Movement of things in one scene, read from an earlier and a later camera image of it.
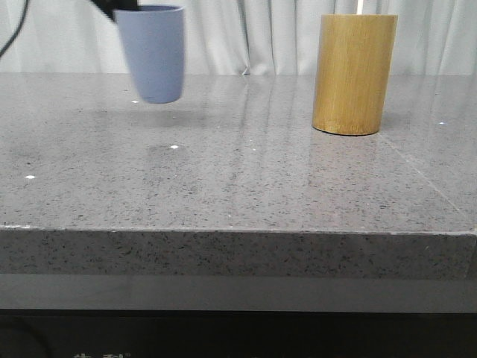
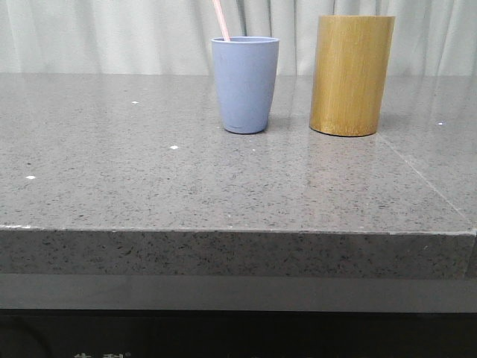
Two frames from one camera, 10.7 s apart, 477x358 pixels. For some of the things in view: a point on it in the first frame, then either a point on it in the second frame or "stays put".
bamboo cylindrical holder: (354, 62) stays put
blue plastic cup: (156, 36) → (247, 68)
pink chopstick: (359, 7) → (222, 22)
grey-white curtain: (235, 37) stays put
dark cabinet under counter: (100, 333) stays put
